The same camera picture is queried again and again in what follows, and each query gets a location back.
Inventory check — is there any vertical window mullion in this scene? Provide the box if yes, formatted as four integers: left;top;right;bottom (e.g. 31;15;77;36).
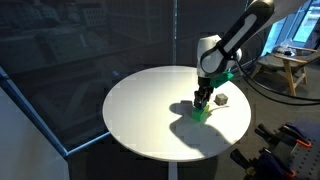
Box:
171;0;179;66

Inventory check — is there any grey block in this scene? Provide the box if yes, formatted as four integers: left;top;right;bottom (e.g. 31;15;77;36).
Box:
214;93;229;107

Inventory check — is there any white table pedestal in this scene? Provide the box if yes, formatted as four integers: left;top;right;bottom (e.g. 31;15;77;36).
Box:
167;161;179;180

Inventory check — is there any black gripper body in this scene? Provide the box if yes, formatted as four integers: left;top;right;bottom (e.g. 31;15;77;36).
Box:
195;75;215;97

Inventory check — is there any purple orange-tipped spring clamp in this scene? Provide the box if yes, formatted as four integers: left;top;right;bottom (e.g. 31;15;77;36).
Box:
229;147;297;180
254;121;313;149

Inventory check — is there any blue-grey window frame rail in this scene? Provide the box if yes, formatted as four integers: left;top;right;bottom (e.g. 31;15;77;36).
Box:
0;66;112;158

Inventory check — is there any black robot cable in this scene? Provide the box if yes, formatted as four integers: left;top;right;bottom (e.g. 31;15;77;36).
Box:
233;31;320;107

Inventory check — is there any wooden armchair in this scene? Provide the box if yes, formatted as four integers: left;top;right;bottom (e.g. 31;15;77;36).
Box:
248;44;320;100

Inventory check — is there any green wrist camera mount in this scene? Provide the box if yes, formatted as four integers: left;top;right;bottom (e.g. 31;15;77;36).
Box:
209;70;235;89

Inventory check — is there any green block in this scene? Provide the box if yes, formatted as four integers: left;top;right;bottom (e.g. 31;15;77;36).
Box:
191;107;212;122

